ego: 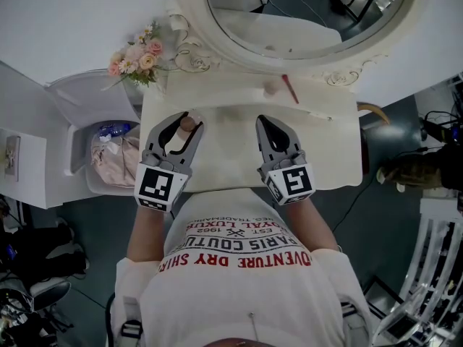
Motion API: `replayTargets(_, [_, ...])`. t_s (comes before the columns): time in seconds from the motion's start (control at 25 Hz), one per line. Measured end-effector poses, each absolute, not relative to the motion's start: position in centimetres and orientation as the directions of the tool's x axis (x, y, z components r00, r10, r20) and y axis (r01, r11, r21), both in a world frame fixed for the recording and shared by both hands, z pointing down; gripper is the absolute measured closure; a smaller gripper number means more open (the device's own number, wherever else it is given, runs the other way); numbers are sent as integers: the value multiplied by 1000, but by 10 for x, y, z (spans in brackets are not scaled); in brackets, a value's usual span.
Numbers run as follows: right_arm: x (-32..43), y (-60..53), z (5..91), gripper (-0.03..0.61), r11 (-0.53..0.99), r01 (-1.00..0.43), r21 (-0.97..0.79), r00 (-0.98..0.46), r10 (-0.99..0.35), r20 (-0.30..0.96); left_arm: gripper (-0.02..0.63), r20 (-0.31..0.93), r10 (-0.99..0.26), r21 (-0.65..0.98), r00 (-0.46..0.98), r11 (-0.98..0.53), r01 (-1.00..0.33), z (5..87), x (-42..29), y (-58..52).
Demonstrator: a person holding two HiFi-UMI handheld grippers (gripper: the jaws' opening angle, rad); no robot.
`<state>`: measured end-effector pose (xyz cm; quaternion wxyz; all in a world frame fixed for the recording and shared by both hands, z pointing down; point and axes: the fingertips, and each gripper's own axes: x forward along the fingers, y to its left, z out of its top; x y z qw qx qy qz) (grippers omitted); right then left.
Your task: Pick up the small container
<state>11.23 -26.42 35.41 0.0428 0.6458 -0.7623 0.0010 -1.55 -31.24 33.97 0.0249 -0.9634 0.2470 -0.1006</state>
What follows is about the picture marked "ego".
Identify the white dressing table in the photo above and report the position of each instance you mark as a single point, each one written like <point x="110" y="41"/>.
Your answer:
<point x="231" y="157"/>

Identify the person's left forearm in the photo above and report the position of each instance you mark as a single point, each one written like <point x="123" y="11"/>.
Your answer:
<point x="144" y="233"/>

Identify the white side cabinet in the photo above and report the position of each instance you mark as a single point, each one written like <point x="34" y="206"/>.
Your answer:
<point x="32" y="150"/>

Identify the small beige round object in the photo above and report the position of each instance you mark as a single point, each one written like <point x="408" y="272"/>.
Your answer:
<point x="187" y="123"/>

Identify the pink cloth bag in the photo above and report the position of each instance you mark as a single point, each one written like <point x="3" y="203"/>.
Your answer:
<point x="115" y="161"/>

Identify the black equipment pile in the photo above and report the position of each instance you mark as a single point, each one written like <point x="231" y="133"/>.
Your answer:
<point x="32" y="259"/>

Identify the oval white framed mirror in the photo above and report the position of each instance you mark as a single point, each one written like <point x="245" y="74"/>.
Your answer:
<point x="307" y="13"/>

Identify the wooden chair armrest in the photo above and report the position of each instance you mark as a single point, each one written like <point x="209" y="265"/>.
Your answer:
<point x="374" y="110"/>

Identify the white printed t-shirt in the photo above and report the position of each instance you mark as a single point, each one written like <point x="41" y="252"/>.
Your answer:
<point x="235" y="284"/>

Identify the white storage bin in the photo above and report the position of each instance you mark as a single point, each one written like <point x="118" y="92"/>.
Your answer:
<point x="77" y="157"/>

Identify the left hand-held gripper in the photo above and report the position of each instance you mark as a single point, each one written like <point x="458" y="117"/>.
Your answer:
<point x="159" y="184"/>

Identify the white flower vase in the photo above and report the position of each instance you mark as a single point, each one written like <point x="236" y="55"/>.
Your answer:
<point x="134" y="89"/>

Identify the blue plastic bottle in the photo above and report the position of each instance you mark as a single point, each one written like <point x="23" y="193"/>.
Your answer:
<point x="114" y="129"/>

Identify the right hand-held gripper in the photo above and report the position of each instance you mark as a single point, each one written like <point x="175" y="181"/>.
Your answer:
<point x="289" y="183"/>

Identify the person's right forearm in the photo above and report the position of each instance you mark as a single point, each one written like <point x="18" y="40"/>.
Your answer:
<point x="311" y="226"/>

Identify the pink flower bouquet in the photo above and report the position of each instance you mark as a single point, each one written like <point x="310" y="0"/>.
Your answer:
<point x="139" y="56"/>

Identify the small picture frame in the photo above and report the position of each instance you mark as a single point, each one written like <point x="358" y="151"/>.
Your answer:
<point x="12" y="157"/>

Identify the white metal rack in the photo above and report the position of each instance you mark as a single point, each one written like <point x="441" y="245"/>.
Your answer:
<point x="430" y="259"/>

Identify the red stick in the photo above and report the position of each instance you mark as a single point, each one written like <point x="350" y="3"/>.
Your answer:
<point x="290" y="89"/>

